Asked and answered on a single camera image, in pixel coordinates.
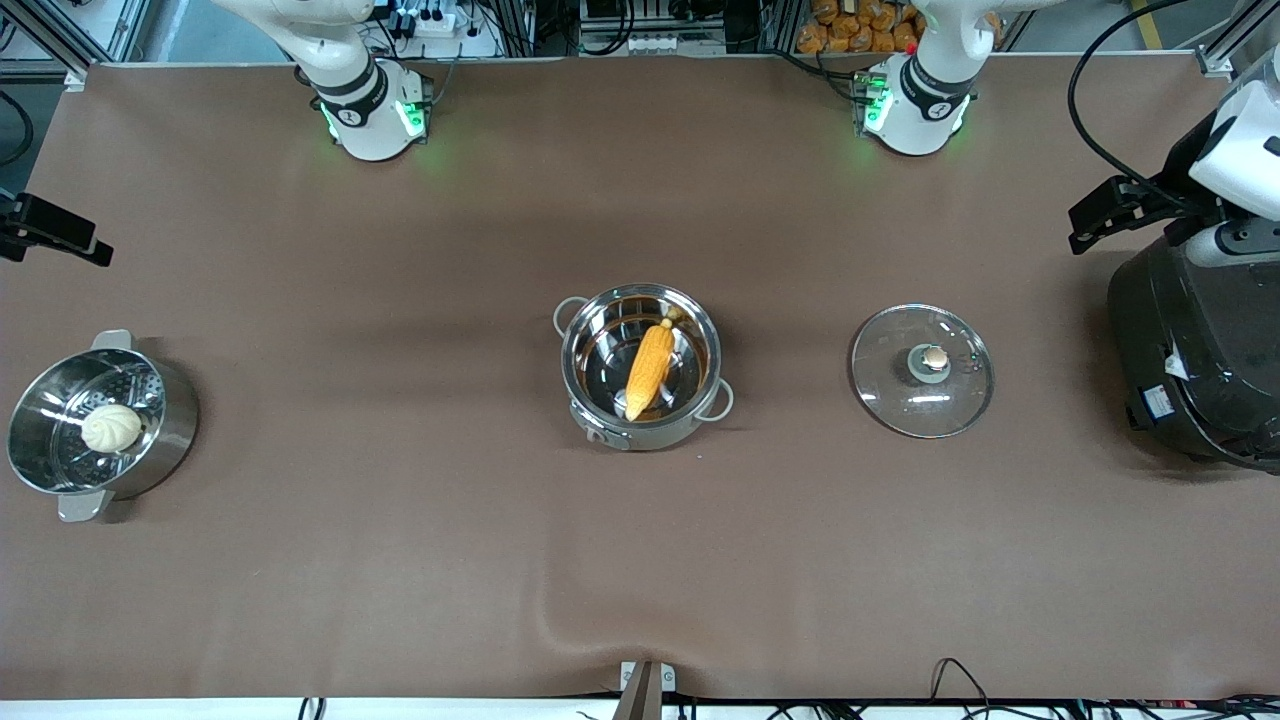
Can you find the aluminium frame profile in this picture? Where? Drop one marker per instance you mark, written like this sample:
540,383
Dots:
1215,60
60,50

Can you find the dark grey rice cooker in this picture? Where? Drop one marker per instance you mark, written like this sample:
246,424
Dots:
1200,350

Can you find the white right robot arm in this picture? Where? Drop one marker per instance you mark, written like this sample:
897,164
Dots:
350,90

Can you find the white steamed bun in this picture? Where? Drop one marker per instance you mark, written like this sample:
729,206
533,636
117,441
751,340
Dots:
111,428

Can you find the stainless steel steamer pot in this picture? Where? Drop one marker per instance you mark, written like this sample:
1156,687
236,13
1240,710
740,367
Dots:
50,450

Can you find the white paper tag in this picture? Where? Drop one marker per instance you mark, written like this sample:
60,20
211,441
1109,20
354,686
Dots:
1176,366

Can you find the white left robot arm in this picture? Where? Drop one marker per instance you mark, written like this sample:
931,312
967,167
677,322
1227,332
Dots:
930,90

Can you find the white power strip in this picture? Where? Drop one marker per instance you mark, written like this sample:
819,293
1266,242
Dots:
430,25
660,43

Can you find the yellow corn cob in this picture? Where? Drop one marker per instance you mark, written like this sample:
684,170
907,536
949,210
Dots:
650,370

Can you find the glass pot lid with knob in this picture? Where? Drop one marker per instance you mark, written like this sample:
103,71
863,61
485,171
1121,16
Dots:
920,390

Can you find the bag of orange bread rolls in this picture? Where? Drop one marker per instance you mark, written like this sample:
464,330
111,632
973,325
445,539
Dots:
860,30

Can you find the metal table clamp bracket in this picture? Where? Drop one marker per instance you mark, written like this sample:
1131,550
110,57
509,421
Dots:
647,685

